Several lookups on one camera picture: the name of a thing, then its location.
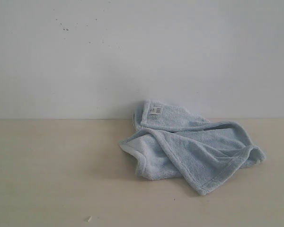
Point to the light blue fleece towel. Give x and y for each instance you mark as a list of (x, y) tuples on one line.
[(177, 143)]

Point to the white barcode label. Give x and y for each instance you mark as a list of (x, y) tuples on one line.
[(155, 110)]

